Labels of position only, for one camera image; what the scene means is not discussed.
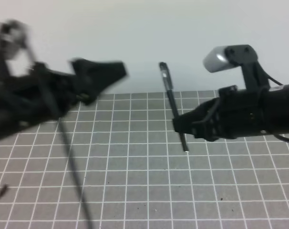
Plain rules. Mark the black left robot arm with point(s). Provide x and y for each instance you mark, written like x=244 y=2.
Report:
x=10 y=104

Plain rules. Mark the clear black pen cap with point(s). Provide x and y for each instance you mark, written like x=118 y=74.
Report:
x=165 y=73

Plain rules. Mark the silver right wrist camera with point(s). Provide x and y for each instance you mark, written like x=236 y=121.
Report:
x=228 y=57

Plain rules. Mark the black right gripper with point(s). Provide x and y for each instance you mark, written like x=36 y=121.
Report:
x=235 y=113

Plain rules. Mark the grey grid tablecloth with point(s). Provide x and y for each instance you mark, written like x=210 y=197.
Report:
x=136 y=176

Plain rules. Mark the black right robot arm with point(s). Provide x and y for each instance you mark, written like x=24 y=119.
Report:
x=275 y=103

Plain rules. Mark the black pen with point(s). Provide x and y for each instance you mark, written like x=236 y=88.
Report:
x=176 y=114

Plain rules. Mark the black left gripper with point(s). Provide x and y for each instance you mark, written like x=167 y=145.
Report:
x=48 y=94

